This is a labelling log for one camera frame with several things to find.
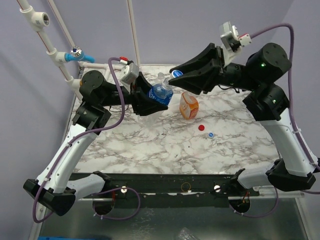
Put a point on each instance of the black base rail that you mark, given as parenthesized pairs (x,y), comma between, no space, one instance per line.
(130,190)

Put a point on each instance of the blue faucet valve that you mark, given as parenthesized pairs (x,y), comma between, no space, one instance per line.
(77,54)

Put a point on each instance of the blue label water bottle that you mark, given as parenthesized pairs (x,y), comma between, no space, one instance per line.
(162,93)

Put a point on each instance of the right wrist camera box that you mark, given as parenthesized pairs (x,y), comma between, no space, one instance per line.
(232,42)

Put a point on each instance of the orange plastic jar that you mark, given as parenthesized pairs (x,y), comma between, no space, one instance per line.
(188,106)

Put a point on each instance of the red bottle cap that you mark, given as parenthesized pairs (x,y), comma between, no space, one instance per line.
(201,127)

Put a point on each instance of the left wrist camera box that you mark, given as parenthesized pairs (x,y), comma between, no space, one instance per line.
(129,73)

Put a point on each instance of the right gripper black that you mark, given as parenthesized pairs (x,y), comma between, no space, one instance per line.
(219,69)

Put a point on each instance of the clear bottle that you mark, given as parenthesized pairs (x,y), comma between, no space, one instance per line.
(160,78)

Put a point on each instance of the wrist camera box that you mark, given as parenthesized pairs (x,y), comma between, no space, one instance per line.
(232,42)
(129,73)

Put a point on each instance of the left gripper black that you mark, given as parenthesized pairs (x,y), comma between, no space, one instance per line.
(141,104)

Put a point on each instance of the white pvc pipe frame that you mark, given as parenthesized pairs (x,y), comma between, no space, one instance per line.
(38,21)

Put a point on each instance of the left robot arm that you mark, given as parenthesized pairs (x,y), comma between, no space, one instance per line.
(53,187)

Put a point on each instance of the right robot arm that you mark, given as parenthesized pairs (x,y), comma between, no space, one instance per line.
(268,104)

